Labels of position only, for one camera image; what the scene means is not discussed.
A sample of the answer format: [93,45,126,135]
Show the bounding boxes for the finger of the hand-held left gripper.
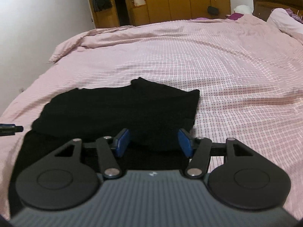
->
[0,123,24,137]

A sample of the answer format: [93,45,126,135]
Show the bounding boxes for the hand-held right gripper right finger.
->
[178,128,257,179]

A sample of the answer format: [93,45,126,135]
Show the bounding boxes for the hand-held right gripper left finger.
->
[51,128,130,179]

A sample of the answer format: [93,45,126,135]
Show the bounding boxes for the black button cardigan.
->
[8,77,201,220]

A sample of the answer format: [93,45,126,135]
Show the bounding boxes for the pink checked bed cover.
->
[0,8,303,220]

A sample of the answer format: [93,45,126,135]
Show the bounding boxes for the wooden coat rack panel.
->
[85,0,120,29]

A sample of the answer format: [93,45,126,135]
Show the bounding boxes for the wooden shelf unit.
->
[122,0,150,26]

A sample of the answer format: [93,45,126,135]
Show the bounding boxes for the magenta cloth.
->
[227,13,245,21]

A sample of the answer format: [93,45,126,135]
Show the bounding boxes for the wooden wardrobe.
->
[142,0,231,25]

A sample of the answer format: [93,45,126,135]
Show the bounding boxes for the white cloth bundle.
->
[233,5,253,15]

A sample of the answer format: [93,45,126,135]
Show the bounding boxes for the pale pink pillow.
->
[267,8,303,46]

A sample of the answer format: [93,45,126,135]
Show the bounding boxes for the purple ruffled cloth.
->
[285,8,303,24]

